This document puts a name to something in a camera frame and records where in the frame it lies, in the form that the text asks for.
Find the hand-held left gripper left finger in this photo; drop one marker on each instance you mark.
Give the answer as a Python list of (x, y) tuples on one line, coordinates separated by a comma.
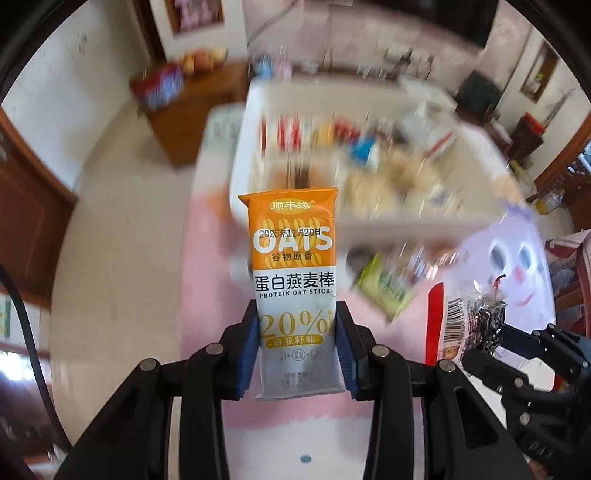
[(249, 350)]

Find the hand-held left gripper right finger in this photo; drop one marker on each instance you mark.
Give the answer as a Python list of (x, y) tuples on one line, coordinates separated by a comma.
[(344, 355)]

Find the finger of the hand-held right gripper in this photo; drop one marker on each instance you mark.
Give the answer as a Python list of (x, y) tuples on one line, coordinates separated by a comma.
[(554, 344), (494, 371)]

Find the red white barcode snack packet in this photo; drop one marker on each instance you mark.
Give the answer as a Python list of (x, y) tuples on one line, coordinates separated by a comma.
[(450, 323)]

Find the orange white oat bar packet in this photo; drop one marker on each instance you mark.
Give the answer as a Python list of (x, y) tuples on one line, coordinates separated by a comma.
[(293, 286)]

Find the white storage box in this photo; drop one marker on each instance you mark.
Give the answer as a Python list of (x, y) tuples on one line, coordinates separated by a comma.
[(244, 161)]

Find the pink bunny print tablecloth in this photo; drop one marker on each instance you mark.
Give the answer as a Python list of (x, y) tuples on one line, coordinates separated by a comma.
[(207, 323)]

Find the green snack packet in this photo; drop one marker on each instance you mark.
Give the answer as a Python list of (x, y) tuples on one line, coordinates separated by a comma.
[(385, 286)]

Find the red white cloth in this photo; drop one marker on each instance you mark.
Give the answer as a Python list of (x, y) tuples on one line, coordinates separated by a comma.
[(572, 258)]

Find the wooden display cabinet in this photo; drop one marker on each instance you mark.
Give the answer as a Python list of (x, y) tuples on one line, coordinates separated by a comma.
[(577, 184)]

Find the pile of snack packets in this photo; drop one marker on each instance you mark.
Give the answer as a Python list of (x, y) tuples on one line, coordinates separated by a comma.
[(392, 180)]

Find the red black bin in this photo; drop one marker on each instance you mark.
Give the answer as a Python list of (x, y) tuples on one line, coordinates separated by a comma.
[(526, 136)]

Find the wooden door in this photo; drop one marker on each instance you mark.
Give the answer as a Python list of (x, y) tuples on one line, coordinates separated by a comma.
[(27, 217)]

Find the black bag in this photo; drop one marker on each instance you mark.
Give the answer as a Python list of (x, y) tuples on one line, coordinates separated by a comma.
[(478, 94)]

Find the red gift box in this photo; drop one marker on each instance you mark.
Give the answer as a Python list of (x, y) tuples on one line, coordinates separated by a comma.
[(157, 87)]

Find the fruit bowl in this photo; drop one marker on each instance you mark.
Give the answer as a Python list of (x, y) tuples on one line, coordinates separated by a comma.
[(203, 60)]

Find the black television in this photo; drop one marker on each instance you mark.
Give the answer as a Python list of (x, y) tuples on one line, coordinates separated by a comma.
[(480, 21)]

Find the wooden wall shelf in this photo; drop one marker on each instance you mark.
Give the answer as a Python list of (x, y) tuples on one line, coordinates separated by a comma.
[(540, 71)]

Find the framed wall picture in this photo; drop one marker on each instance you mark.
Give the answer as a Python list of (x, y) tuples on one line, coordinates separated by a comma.
[(194, 14)]

